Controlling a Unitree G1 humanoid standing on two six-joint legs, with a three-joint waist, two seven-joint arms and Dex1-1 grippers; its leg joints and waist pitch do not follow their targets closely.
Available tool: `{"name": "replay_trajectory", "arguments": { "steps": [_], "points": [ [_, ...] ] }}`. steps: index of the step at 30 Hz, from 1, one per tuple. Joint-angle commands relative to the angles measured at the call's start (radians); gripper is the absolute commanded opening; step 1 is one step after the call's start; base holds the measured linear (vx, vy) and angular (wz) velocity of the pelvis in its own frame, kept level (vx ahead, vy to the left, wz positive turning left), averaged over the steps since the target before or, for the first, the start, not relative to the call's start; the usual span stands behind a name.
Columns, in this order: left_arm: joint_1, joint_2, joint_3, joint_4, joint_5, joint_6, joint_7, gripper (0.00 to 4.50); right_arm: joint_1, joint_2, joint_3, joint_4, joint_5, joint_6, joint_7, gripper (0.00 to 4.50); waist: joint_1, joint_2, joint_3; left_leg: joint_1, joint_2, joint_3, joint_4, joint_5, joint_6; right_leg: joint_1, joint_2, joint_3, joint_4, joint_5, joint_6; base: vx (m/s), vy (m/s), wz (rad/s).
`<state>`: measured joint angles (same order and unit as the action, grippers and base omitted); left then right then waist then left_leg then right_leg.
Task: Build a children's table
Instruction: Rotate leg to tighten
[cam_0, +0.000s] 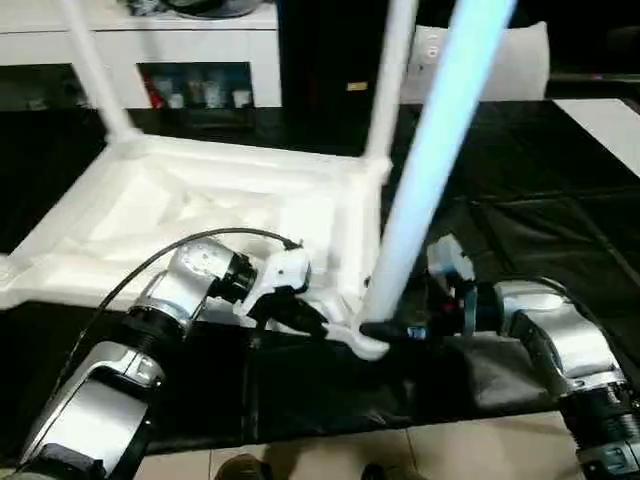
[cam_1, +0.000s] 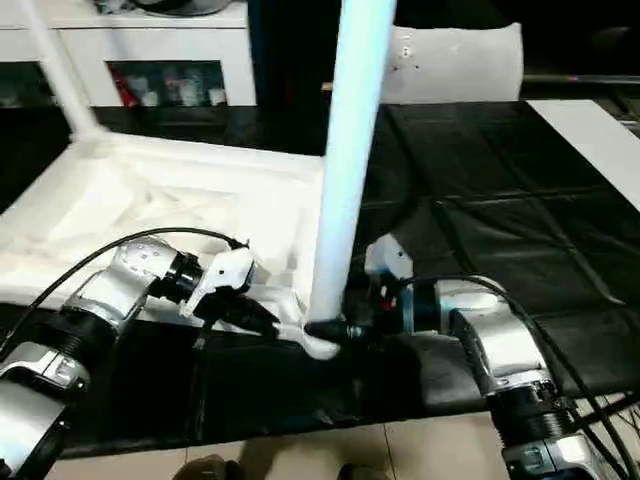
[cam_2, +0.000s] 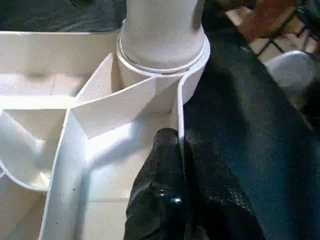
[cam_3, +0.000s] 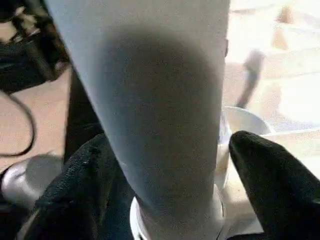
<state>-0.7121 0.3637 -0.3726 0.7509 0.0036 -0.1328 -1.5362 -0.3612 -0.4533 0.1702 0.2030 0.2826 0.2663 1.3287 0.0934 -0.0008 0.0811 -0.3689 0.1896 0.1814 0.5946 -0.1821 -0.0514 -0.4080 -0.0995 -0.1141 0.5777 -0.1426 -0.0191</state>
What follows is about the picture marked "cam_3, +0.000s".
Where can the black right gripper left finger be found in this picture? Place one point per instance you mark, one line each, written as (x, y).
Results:
(75, 195)

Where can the white plastic table leg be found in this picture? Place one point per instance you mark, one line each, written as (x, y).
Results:
(160, 100)

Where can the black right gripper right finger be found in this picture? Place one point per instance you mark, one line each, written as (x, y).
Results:
(280, 185)

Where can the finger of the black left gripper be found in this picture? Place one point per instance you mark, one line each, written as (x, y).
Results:
(248, 87)

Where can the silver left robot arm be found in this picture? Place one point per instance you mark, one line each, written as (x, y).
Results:
(30, 180)

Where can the white plastic table top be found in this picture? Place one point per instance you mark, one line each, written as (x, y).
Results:
(290, 90)

